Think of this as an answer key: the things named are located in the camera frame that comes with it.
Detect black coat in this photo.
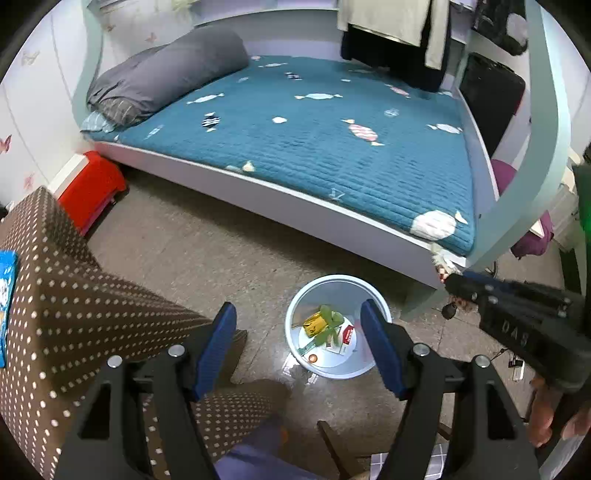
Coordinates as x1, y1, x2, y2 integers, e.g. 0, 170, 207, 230
473, 0, 529, 56

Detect purple cloth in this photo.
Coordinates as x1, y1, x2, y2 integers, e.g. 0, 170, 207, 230
490, 159, 555, 259

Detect person's right hand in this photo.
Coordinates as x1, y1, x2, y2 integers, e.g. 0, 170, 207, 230
529, 374, 591, 448

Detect teal bunk bed frame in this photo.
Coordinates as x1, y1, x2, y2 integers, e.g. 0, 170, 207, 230
71, 0, 573, 319

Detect person's leg blue trousers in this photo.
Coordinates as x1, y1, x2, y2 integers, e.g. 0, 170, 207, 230
217, 415, 324, 480

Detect brown polka dot tablecloth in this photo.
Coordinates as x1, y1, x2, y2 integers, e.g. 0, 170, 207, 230
0, 187, 291, 480

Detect checked floor mat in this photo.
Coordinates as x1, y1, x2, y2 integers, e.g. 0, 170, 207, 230
369, 440, 451, 480

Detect dark green cloth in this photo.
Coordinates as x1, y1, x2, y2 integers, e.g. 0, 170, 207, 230
573, 164, 591, 296

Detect grey duvet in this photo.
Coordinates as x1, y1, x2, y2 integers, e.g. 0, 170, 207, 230
87, 25, 250, 127

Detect light blue waste bin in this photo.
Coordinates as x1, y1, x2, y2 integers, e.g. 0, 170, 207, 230
285, 274, 393, 380

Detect cream sweater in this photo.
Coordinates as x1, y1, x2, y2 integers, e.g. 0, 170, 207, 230
337, 0, 451, 70

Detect checked grey pillow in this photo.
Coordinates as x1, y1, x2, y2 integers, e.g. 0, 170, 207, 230
99, 97, 151, 127

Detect yellow paper bag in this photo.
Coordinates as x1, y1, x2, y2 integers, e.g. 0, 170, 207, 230
302, 311, 326, 335

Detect blue quilted bed pad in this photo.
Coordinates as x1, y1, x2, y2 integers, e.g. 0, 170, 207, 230
81, 55, 476, 257

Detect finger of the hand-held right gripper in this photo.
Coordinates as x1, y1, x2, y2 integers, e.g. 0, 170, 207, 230
463, 270, 574, 311
444, 273, 498, 306

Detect white wardrobe doors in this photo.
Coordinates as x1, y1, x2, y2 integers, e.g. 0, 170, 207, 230
0, 0, 102, 204

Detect black bag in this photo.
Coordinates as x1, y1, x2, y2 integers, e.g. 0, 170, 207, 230
459, 52, 527, 158

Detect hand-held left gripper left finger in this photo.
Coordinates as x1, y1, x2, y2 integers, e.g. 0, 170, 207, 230
55, 302, 247, 480

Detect green wrapper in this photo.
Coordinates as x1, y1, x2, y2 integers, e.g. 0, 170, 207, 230
314, 305, 345, 344

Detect striped blue pillow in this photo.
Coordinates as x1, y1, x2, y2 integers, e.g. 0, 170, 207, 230
81, 111, 118, 134

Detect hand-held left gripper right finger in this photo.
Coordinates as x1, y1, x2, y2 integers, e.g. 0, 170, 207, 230
360, 299, 541, 480

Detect blue snack packet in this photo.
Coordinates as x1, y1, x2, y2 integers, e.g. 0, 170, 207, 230
0, 249, 20, 370

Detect black hanging garment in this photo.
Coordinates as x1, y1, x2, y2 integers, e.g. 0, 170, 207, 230
341, 0, 451, 92

